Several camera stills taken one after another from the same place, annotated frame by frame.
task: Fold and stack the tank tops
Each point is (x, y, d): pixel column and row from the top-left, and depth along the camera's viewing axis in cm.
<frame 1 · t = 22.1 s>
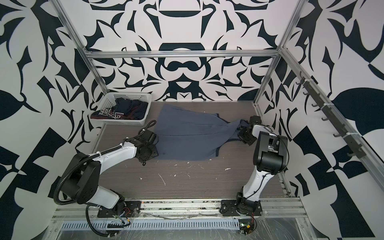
left hand: (154, 152, 90), fingers open
right hand: (242, 135, 99), fingers closed
white plastic laundry basket: (108, 100, 113), point 8 cm above the table
blue grey tank top: (184, 133, 105), on the table
black printed tank top: (123, 109, 106), point 10 cm above the table

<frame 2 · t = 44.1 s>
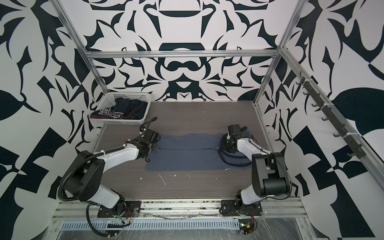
left hand: (152, 140, 92), fingers closed
right hand: (222, 143, 93), fingers open
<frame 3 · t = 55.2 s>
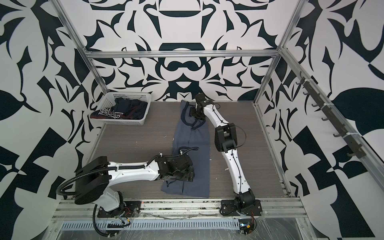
left hand: (191, 173, 80), fingers open
right hand: (193, 113, 108), fingers open
blue grey tank top: (191, 136, 101), point 2 cm above the table
the other named things where they were.

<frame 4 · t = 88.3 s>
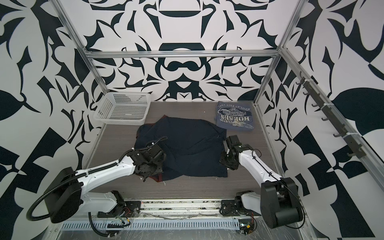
left hand: (161, 166, 83), fingers open
right hand: (222, 161, 86), fingers open
blue grey tank top: (235, 115, 111), point 3 cm above the table
black printed tank top: (193, 148, 96), point 2 cm above the table
the other named things where they were.

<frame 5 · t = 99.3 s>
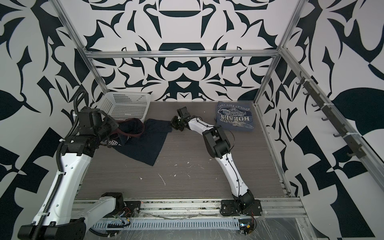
left hand: (112, 117, 70), fingers closed
right hand: (168, 123, 104), fingers closed
black printed tank top: (143, 141, 100), on the table
the other named things where they were.

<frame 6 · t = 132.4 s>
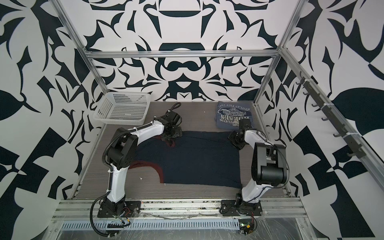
left hand: (176, 131, 99), fingers open
right hand: (231, 139, 95), fingers open
black printed tank top: (198, 156, 91), point 3 cm above the table
the other named things where they were.

